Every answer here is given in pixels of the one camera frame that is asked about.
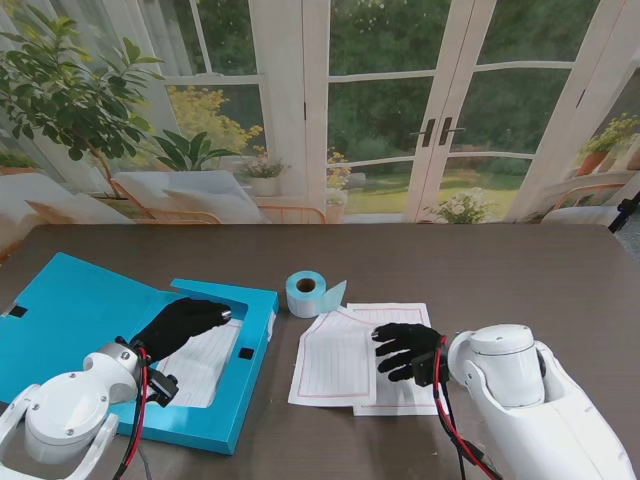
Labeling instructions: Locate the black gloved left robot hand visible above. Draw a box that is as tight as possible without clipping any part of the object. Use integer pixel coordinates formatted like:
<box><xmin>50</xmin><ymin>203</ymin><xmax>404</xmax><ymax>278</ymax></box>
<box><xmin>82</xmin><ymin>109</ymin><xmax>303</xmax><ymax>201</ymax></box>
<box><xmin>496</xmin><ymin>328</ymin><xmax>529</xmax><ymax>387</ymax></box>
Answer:
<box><xmin>130</xmin><ymin>297</ymin><xmax>232</xmax><ymax>364</ymax></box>

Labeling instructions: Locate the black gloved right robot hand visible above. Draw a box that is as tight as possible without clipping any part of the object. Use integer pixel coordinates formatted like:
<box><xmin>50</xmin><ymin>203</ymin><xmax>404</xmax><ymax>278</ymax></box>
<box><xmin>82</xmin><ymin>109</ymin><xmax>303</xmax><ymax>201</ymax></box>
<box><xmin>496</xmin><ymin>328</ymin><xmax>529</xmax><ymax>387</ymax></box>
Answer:
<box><xmin>370</xmin><ymin>322</ymin><xmax>446</xmax><ymax>384</ymax></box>

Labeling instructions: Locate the red lined paper sheet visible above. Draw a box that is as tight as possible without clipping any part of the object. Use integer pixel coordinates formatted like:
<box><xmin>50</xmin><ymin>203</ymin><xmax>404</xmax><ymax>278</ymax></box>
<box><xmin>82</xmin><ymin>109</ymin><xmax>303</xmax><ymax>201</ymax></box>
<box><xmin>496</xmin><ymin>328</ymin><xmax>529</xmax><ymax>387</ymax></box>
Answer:
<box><xmin>157</xmin><ymin>319</ymin><xmax>245</xmax><ymax>409</ymax></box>
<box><xmin>347</xmin><ymin>302</ymin><xmax>441</xmax><ymax>417</ymax></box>
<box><xmin>288</xmin><ymin>308</ymin><xmax>379</xmax><ymax>409</ymax></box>

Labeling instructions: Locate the blue file box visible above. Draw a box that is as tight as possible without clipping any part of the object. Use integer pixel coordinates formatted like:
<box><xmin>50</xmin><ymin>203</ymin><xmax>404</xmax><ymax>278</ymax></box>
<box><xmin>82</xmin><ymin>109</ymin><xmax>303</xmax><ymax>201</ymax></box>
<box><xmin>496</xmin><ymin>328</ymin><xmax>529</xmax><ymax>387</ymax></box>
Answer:
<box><xmin>0</xmin><ymin>252</ymin><xmax>280</xmax><ymax>456</ymax></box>

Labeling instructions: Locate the light blue label roll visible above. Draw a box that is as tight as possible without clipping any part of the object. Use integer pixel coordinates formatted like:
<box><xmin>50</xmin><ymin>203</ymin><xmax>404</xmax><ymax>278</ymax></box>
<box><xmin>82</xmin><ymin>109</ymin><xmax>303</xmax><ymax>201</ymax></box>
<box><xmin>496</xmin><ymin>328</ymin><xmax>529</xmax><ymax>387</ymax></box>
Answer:
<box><xmin>285</xmin><ymin>270</ymin><xmax>348</xmax><ymax>319</ymax></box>

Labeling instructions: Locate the garden window backdrop banner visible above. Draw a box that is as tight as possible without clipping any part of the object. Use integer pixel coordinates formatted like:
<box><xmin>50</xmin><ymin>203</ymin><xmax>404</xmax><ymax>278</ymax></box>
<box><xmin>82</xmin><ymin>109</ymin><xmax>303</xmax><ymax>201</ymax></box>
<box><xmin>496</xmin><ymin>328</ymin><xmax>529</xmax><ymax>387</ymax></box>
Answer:
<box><xmin>0</xmin><ymin>0</ymin><xmax>640</xmax><ymax>264</ymax></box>

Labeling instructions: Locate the black backdrop stand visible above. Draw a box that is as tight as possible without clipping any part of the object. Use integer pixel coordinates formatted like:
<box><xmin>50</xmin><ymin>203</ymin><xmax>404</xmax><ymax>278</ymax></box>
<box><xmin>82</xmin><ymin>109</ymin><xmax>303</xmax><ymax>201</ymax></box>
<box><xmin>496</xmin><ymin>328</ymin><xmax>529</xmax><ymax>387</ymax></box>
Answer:
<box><xmin>607</xmin><ymin>197</ymin><xmax>640</xmax><ymax>234</ymax></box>

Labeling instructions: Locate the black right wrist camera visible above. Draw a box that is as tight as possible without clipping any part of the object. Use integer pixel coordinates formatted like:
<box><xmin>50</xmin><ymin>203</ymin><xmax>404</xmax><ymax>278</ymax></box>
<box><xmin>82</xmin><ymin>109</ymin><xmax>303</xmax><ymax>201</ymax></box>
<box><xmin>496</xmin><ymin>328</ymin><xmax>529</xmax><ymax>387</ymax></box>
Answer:
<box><xmin>412</xmin><ymin>352</ymin><xmax>436</xmax><ymax>387</ymax></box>

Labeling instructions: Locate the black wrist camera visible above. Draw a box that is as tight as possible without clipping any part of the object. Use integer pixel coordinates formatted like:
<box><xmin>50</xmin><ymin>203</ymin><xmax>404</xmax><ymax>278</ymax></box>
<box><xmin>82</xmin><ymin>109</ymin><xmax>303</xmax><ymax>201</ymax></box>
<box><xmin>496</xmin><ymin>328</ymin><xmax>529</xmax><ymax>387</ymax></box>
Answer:
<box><xmin>147</xmin><ymin>369</ymin><xmax>180</xmax><ymax>407</ymax></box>
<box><xmin>412</xmin><ymin>352</ymin><xmax>436</xmax><ymax>387</ymax></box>

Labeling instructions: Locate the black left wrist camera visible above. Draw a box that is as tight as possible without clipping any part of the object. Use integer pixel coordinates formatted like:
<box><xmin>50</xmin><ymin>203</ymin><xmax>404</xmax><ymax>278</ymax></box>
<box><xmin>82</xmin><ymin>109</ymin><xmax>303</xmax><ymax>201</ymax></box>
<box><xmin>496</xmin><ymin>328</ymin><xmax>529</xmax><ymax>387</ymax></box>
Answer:
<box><xmin>147</xmin><ymin>369</ymin><xmax>180</xmax><ymax>407</ymax></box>

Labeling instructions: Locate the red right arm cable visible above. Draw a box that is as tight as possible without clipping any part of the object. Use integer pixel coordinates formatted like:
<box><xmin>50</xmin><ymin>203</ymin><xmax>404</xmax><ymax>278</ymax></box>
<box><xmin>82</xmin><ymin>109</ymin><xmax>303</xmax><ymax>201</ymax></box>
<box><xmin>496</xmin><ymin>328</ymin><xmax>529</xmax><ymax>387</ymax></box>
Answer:
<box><xmin>433</xmin><ymin>337</ymin><xmax>501</xmax><ymax>480</ymax></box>

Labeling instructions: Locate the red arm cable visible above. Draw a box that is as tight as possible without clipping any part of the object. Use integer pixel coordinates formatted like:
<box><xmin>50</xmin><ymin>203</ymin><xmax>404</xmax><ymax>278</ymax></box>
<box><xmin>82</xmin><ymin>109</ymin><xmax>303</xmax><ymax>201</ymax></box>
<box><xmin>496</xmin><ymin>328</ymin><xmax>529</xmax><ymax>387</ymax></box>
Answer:
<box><xmin>433</xmin><ymin>337</ymin><xmax>501</xmax><ymax>480</ymax></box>
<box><xmin>114</xmin><ymin>347</ymin><xmax>151</xmax><ymax>480</ymax></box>

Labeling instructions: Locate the red left arm cable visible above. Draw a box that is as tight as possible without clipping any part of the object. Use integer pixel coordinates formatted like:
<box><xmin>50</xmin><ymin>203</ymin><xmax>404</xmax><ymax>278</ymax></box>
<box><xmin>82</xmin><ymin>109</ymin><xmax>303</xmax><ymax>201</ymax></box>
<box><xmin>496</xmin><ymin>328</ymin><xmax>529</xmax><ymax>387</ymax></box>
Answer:
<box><xmin>114</xmin><ymin>347</ymin><xmax>151</xmax><ymax>480</ymax></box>

